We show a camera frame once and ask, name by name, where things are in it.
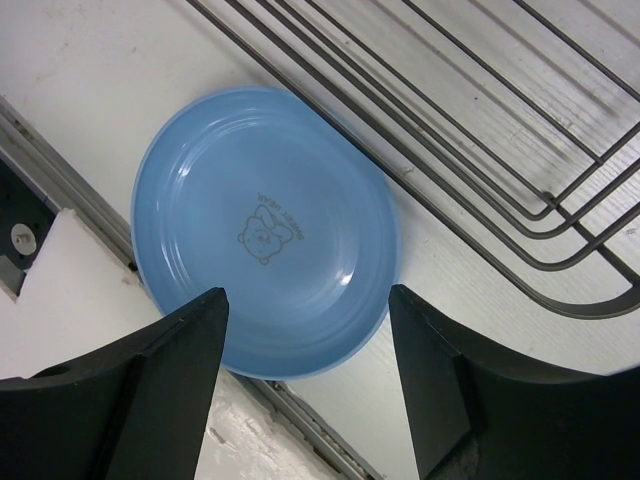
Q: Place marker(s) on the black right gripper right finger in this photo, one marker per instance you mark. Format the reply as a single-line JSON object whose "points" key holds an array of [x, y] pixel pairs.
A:
{"points": [[480, 410]]}

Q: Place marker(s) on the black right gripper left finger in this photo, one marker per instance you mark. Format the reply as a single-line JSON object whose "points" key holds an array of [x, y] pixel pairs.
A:
{"points": [[136, 408]]}

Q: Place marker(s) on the blue plate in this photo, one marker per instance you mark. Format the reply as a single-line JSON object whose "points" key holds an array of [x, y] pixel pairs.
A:
{"points": [[250, 190]]}

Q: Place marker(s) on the grey wire dish rack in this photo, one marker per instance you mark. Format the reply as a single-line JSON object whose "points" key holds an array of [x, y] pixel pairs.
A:
{"points": [[514, 123]]}

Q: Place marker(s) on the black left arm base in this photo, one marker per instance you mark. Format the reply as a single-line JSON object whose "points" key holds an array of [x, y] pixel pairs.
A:
{"points": [[26, 220]]}

